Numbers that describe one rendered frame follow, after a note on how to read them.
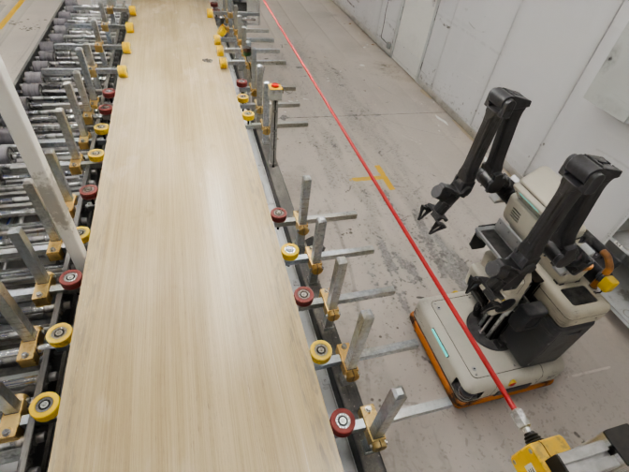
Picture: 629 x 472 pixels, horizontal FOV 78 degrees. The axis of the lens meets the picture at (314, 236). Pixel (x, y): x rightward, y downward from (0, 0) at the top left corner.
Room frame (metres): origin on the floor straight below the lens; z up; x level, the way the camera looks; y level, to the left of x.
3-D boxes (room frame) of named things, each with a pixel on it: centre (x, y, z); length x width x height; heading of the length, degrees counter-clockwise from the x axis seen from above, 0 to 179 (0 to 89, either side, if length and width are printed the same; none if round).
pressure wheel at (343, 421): (0.50, -0.17, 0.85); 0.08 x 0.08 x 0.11
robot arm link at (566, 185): (1.02, -0.74, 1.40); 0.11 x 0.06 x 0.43; 21
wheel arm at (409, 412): (0.57, -0.35, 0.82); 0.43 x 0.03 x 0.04; 111
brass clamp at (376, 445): (0.52, -0.28, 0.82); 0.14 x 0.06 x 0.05; 21
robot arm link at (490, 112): (1.42, -0.60, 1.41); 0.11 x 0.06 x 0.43; 21
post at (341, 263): (0.97, -0.11, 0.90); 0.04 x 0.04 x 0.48; 21
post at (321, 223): (1.20, -0.02, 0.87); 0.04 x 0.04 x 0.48; 21
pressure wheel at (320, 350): (0.73, -0.08, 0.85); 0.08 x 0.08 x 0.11
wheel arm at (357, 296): (1.03, -0.18, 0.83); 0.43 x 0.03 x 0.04; 111
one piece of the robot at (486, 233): (1.28, -0.83, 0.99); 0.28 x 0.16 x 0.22; 21
